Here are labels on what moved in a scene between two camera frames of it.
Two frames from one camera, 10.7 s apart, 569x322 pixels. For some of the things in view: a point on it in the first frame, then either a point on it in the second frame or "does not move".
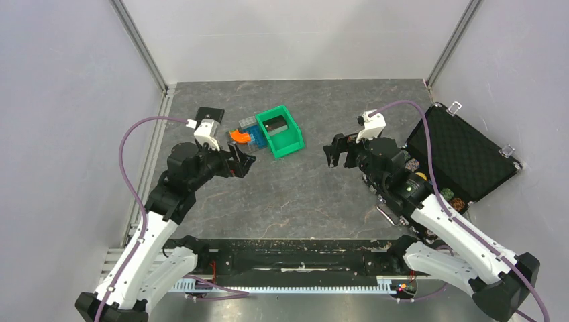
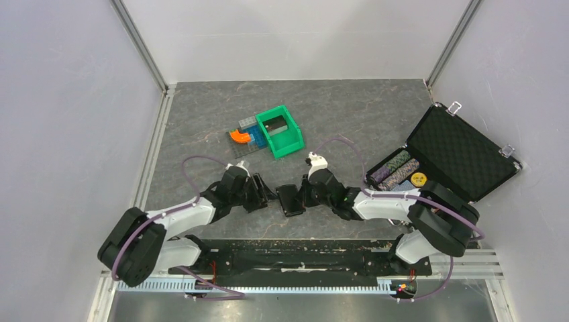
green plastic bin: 282,135 does not move
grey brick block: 247,121 does not move
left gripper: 243,160 -> 258,202
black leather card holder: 215,114 -> 290,204
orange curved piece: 239,137 does not move
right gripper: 340,143 -> 303,193
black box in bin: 276,125 does not move
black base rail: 297,259 does not move
